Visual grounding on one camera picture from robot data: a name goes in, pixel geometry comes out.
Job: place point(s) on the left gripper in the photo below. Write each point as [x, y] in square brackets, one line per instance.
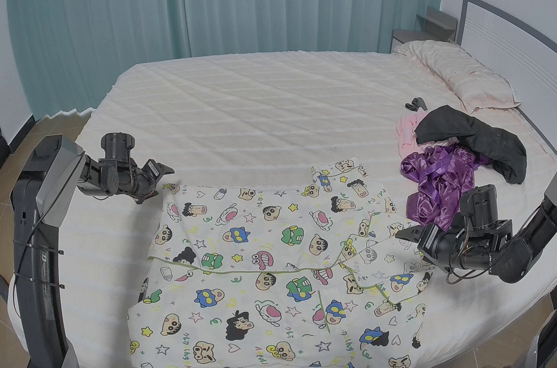
[146, 181]

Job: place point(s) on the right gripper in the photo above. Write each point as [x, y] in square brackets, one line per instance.
[439, 246]

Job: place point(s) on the white printed pyjama top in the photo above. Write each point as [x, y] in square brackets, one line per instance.
[269, 235]

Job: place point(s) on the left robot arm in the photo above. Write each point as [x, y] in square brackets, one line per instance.
[43, 192]

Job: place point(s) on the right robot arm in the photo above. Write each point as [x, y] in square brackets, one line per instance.
[518, 253]

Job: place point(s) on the bed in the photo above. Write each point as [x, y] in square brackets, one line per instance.
[261, 109]

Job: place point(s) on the purple satin garment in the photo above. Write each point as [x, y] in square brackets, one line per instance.
[439, 183]

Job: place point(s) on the pink garment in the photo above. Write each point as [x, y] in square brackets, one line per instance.
[407, 133]

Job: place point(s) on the black garment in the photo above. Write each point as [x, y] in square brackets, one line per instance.
[478, 135]

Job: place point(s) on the dark grey garment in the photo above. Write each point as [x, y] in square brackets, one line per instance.
[417, 103]

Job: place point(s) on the pale pink pillow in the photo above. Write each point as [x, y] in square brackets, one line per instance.
[461, 70]

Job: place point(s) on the grey bedside table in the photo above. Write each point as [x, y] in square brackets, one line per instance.
[435, 25]

